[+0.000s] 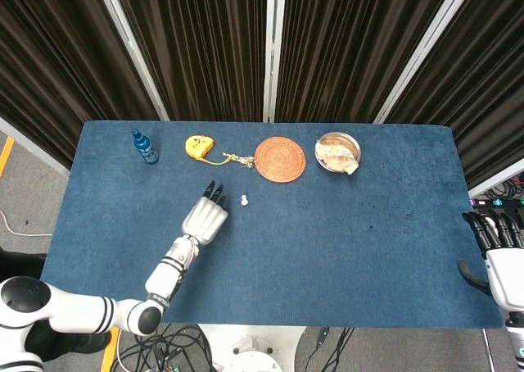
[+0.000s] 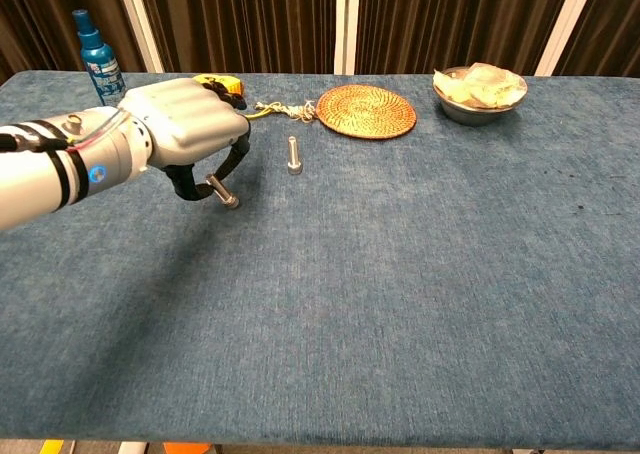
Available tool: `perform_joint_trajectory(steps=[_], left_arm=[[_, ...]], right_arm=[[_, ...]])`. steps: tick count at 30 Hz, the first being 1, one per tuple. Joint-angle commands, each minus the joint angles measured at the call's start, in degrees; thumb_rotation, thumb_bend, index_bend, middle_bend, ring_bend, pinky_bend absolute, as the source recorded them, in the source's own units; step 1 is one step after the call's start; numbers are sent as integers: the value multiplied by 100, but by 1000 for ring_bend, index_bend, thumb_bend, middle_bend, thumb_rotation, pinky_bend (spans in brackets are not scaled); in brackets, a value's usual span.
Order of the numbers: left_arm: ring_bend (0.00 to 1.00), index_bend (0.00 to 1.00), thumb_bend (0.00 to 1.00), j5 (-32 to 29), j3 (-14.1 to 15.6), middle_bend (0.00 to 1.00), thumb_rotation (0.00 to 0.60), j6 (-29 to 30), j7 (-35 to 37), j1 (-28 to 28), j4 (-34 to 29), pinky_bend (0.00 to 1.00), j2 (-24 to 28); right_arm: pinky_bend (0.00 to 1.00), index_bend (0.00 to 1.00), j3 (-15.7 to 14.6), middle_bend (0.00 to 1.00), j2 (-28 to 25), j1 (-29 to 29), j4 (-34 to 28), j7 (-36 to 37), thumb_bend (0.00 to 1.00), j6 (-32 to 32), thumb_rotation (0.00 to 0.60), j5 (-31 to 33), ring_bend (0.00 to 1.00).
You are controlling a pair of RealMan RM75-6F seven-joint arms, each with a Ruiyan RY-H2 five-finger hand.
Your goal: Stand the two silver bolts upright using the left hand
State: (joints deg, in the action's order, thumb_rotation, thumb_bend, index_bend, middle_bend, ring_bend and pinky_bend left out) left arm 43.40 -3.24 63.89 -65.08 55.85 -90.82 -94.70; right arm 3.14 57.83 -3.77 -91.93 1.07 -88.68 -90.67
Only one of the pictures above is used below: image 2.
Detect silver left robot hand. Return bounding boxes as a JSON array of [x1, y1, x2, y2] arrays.
[[118, 77, 252, 202]]

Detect steel bolt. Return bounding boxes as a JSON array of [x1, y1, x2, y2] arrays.
[[205, 173, 241, 210], [286, 135, 303, 176]]

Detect yellow tape measure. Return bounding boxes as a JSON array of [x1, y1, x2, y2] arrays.
[[192, 73, 271, 121]]

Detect brown curtain panel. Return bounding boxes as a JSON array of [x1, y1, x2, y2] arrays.
[[135, 0, 338, 75], [0, 0, 151, 84], [354, 0, 577, 77], [556, 0, 640, 79]]

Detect blue spray bottle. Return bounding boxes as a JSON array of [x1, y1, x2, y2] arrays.
[[72, 8, 128, 108]]

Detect round woven rattan coaster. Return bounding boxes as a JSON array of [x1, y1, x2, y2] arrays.
[[316, 84, 418, 140]]

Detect blue velvet table cloth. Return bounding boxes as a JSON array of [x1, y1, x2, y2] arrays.
[[0, 70, 640, 448]]

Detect metal bowl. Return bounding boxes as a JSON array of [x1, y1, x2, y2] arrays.
[[432, 66, 529, 127]]

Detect crumpled clear plastic wrappers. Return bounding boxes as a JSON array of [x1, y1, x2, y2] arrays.
[[432, 62, 528, 109]]

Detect cream knotted rope tassel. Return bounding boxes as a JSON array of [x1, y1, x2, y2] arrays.
[[255, 99, 318, 124]]

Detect white frame post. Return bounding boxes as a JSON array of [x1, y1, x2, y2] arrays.
[[534, 0, 601, 78], [333, 0, 362, 76], [113, 0, 166, 74]]

